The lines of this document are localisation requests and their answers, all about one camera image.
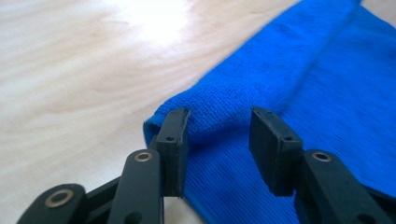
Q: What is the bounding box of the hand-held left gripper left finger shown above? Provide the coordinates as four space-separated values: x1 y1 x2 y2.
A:
148 106 191 199

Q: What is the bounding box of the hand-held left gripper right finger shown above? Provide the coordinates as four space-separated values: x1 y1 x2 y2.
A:
248 106 304 198

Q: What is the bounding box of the blue cloth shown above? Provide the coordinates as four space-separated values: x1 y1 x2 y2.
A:
142 0 396 224

